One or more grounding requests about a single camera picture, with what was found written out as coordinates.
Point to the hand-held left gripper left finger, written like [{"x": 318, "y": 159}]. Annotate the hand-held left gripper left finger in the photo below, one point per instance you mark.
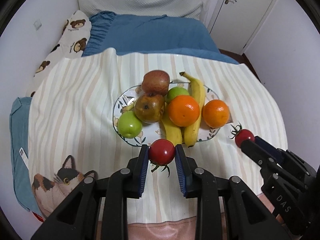
[{"x": 143, "y": 170}]

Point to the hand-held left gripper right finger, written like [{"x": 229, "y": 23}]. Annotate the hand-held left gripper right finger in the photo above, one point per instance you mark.
[{"x": 181, "y": 170}]

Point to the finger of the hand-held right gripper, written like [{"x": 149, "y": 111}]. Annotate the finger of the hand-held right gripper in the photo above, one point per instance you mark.
[
  {"x": 266, "y": 146},
  {"x": 251, "y": 151}
]

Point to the red cherry tomato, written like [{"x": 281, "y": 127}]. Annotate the red cherry tomato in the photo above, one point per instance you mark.
[
  {"x": 162, "y": 152},
  {"x": 245, "y": 136}
]

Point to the floral oval plate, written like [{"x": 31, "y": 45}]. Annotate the floral oval plate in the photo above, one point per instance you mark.
[{"x": 151, "y": 131}]

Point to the green apple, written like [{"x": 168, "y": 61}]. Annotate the green apple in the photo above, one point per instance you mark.
[
  {"x": 128, "y": 126},
  {"x": 176, "y": 93}
]

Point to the orange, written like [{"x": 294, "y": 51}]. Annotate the orange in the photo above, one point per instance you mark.
[
  {"x": 215, "y": 113},
  {"x": 183, "y": 111}
]

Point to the red yellow apple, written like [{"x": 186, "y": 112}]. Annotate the red yellow apple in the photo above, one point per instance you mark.
[{"x": 149, "y": 108}]

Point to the red streaked apple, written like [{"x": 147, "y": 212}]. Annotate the red streaked apple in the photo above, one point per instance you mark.
[{"x": 156, "y": 81}]

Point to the striped cat print blanket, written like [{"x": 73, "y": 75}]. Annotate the striped cat print blanket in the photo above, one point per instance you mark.
[{"x": 82, "y": 110}]

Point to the small red object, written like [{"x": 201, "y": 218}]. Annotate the small red object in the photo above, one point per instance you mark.
[{"x": 37, "y": 216}]

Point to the white fabric label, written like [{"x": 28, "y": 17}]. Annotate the white fabric label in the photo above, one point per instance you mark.
[{"x": 24, "y": 156}]

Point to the white door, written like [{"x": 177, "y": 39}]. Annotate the white door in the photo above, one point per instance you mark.
[{"x": 240, "y": 22}]

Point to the blue cloth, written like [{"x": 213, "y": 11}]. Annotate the blue cloth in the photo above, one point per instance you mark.
[{"x": 18, "y": 130}]

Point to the blue quilt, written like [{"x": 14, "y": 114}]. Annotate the blue quilt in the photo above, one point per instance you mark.
[{"x": 150, "y": 32}]

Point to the bear print pillow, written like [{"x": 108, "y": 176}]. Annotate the bear print pillow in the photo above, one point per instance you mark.
[{"x": 72, "y": 35}]

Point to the white textured pillow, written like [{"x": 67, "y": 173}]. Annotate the white textured pillow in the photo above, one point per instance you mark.
[{"x": 140, "y": 0}]

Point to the white wall switch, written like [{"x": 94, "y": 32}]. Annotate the white wall switch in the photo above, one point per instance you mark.
[{"x": 37, "y": 24}]

